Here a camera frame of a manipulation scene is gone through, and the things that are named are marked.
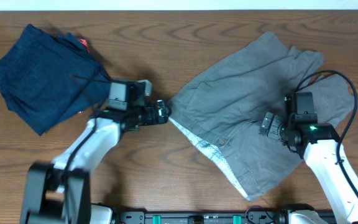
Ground grey shorts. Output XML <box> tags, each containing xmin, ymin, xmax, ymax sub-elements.
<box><xmin>169</xmin><ymin>32</ymin><xmax>354</xmax><ymax>201</ymax></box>

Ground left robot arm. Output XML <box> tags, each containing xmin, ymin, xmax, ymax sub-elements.
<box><xmin>20</xmin><ymin>100</ymin><xmax>171</xmax><ymax>223</ymax></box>

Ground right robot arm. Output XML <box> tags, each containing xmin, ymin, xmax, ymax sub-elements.
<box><xmin>259</xmin><ymin>112</ymin><xmax>358</xmax><ymax>223</ymax></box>

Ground red garment under navy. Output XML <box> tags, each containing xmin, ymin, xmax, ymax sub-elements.
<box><xmin>79</xmin><ymin>39</ymin><xmax>90</xmax><ymax>52</ymax></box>

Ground folded navy blue garment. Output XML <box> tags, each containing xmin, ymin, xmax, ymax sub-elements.
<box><xmin>0</xmin><ymin>24</ymin><xmax>111</xmax><ymax>136</ymax></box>

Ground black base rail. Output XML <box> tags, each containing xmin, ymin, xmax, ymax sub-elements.
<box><xmin>116</xmin><ymin>205</ymin><xmax>338</xmax><ymax>224</ymax></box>

